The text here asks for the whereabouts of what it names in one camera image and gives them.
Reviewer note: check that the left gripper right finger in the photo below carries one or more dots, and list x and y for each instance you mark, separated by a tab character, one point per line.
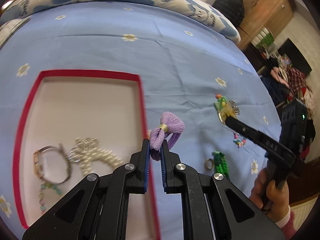
212	206

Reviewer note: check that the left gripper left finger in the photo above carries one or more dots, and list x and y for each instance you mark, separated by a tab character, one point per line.
97	207

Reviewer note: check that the brown strap wrist watch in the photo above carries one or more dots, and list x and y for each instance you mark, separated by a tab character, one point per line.
51	164

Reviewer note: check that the yellow hair claw clip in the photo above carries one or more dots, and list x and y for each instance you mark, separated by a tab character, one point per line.
226	112

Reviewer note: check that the right hand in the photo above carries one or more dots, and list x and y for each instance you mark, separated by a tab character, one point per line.
280	208

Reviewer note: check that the dark metal hair ornament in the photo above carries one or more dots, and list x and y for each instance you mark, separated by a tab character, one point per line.
234	107

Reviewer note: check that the pile of clothes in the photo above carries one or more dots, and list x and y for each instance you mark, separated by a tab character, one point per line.
294	81

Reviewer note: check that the red rimmed white tray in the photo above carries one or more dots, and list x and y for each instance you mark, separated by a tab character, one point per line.
67	104

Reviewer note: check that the black television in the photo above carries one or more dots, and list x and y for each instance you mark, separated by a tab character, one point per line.
297	59

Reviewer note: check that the green white boxes stack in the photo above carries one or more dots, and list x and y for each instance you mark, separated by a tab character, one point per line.
264	38

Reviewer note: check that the blue floral bed sheet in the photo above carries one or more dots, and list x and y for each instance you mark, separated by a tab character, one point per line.
182	65

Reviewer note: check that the wooden wardrobe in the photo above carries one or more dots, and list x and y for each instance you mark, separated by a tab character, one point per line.
273	15

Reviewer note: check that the black puffer jacket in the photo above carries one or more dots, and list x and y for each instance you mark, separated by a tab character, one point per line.
234	10

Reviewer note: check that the white striped pillow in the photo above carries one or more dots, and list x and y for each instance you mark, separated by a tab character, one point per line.
9	28

